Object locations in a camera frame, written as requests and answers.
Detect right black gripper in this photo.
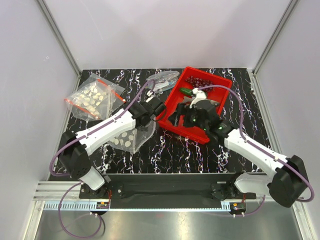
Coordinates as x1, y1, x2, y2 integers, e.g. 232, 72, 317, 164
168, 102, 209, 131

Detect purple toy grapes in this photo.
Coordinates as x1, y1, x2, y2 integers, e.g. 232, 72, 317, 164
185, 76, 213, 88

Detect green toy cucumber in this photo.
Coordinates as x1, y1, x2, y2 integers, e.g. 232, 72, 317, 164
179, 87, 193, 96

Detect small clear bag with items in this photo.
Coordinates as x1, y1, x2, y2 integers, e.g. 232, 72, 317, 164
146, 70, 180, 95

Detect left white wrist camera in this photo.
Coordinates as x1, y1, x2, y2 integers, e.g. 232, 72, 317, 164
145, 90, 155, 103

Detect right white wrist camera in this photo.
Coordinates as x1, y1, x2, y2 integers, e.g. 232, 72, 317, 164
189, 88, 207, 109

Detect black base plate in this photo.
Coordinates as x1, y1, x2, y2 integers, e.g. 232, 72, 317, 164
79, 173, 256, 211

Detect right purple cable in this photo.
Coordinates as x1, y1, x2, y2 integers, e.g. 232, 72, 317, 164
197, 84, 315, 216

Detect red zipper clear bag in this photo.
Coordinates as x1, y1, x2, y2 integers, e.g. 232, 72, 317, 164
64, 73, 126, 122

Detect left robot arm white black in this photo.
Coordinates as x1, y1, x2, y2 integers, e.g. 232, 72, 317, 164
57, 96, 166, 198

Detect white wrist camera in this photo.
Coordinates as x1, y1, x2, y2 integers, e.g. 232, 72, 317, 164
145, 90, 155, 103
189, 88, 207, 109

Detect polka dot zip bag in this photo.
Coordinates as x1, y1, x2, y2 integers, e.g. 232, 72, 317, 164
107, 120, 156, 154

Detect red plastic tray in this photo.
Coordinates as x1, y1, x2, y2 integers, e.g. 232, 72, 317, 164
157, 66, 233, 144

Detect grey toy fish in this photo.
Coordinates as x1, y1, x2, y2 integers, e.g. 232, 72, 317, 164
182, 97, 220, 109

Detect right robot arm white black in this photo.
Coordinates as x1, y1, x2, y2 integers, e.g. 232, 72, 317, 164
168, 99, 315, 208

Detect slotted cable duct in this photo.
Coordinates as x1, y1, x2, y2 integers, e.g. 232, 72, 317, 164
60, 201, 231, 212

